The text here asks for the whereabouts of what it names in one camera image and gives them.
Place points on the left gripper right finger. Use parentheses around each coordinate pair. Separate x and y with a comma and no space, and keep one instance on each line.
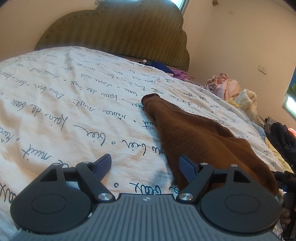
(229,199)

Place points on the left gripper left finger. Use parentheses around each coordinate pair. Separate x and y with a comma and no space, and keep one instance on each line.
(60,199)

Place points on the brown knit sweater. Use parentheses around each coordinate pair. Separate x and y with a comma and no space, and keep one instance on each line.
(202,140)

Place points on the black patterned clothes pile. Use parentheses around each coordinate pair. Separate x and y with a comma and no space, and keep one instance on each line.
(282,139)

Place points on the pink clothes pile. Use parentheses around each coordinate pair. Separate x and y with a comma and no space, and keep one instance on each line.
(223,86)

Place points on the right hand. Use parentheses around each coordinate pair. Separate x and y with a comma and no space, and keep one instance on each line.
(284,218)

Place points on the yellow cloth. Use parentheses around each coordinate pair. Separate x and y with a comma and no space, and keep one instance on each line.
(286,166)

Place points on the light blue bed sheet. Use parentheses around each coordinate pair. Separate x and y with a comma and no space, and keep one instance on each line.
(256,126)

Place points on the window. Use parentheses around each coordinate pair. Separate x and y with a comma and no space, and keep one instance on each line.
(289,104)

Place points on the cream puffy jacket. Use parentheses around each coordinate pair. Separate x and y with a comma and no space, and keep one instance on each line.
(247,102)

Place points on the white script-print duvet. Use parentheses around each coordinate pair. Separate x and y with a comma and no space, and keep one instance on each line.
(72,104)

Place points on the purple garment near headboard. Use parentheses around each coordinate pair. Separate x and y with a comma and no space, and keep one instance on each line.
(180,75)

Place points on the blue garment near headboard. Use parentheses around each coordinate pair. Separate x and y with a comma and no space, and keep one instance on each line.
(159,66)

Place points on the olive green upholstered headboard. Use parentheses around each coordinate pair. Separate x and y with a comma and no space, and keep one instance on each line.
(151,30)

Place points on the white wall switch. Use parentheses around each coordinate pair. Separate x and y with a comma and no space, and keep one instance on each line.
(261,69)

